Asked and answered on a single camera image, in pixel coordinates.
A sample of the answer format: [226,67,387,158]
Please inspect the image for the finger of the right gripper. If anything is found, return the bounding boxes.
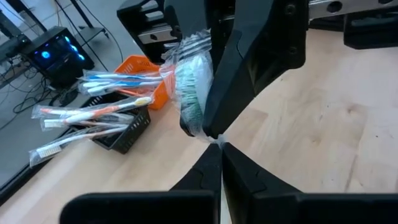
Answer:
[201,0,309,140]
[164,0,213,40]

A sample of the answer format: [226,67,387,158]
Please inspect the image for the black slotted plastic basket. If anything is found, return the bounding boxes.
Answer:
[70,91,152,156]

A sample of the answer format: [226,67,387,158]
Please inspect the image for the orange slotted plastic basket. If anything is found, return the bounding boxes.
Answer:
[114,55,175,111]

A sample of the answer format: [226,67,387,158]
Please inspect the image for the black computer with blue lights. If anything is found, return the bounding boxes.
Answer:
[20,26,96,90]

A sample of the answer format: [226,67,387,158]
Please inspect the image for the green white bagged toothbrush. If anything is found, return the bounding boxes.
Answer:
[160,29,218,147]

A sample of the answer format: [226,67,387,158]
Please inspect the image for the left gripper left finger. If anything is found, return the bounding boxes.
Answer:
[170,142,223,195]

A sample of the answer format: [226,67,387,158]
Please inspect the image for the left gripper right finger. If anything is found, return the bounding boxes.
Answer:
[221,142,302,224]

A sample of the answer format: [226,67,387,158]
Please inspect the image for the black tangled floor cables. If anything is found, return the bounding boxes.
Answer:
[0,46,81,125]

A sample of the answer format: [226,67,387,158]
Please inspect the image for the black stand with foot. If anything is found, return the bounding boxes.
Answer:
[70,0,109,40]

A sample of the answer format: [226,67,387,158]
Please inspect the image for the orange white bagged toothbrush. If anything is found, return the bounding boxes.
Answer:
[28,124,129,168]
[30,104,136,130]
[60,95,154,123]

